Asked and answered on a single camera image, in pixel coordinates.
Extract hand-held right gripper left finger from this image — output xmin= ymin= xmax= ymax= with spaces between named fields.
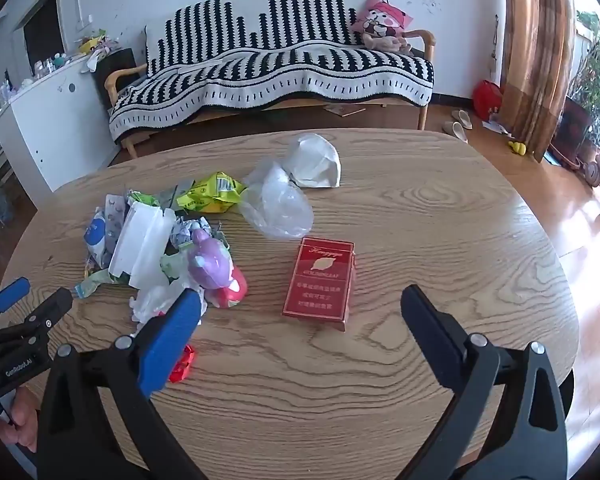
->
xmin=36 ymin=287 xmax=206 ymax=480

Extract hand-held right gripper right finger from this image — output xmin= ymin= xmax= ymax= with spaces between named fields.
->
xmin=400 ymin=284 xmax=568 ymax=480

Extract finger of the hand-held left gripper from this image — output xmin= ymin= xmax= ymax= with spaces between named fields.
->
xmin=0 ymin=287 xmax=74 ymax=348
xmin=0 ymin=277 xmax=31 ymax=312

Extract blue white wrapper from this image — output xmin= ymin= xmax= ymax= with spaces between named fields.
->
xmin=83 ymin=207 xmax=112 ymax=269

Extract person's left hand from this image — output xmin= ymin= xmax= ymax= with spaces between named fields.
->
xmin=0 ymin=390 xmax=38 ymax=453

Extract red foil wrapper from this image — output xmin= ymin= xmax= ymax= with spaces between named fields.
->
xmin=169 ymin=344 xmax=197 ymax=383

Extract white crumpled plastic bag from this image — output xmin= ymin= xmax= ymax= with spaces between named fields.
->
xmin=130 ymin=280 xmax=207 ymax=332

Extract green paper strip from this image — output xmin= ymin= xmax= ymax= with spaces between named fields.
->
xmin=75 ymin=270 xmax=112 ymax=301

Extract purple pink toy figure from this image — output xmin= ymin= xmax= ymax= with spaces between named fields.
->
xmin=186 ymin=227 xmax=249 ymax=309

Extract red cigarette box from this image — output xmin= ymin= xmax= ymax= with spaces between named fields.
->
xmin=281 ymin=236 xmax=356 ymax=332

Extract crumpled patterned paper ball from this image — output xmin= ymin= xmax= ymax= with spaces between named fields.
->
xmin=172 ymin=215 xmax=213 ymax=252

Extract silver blister pack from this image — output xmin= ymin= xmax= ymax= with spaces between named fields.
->
xmin=102 ymin=195 xmax=131 ymax=247

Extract yellow green snack wrapper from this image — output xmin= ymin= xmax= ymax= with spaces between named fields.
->
xmin=176 ymin=171 xmax=246 ymax=216

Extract white cabinet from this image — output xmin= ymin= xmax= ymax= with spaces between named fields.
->
xmin=0 ymin=52 xmax=112 ymax=193

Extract clear plastic bag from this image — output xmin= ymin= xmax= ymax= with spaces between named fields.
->
xmin=240 ymin=161 xmax=315 ymax=241

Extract white crumpled paper bag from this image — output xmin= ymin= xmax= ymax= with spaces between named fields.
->
xmin=283 ymin=132 xmax=342 ymax=189

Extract clutter of small bottles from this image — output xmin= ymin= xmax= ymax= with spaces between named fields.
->
xmin=0 ymin=30 xmax=126 ymax=106

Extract red bag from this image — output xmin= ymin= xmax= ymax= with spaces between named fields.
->
xmin=472 ymin=80 xmax=504 ymax=121

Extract dark red plant pot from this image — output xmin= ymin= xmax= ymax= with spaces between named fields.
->
xmin=549 ymin=97 xmax=596 ymax=167

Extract black box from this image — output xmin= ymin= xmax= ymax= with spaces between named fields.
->
xmin=92 ymin=49 xmax=137 ymax=111

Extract brown orange curtain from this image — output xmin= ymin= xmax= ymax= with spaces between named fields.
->
xmin=500 ymin=0 xmax=577 ymax=162

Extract sofa with striped blanket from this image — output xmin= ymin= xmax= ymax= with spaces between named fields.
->
xmin=109 ymin=0 xmax=435 ymax=143

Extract green potted plants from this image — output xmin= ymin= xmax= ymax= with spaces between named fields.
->
xmin=567 ymin=10 xmax=600 ymax=111

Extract pink cartoon cushion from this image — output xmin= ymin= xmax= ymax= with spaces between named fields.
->
xmin=350 ymin=0 xmax=415 ymax=55

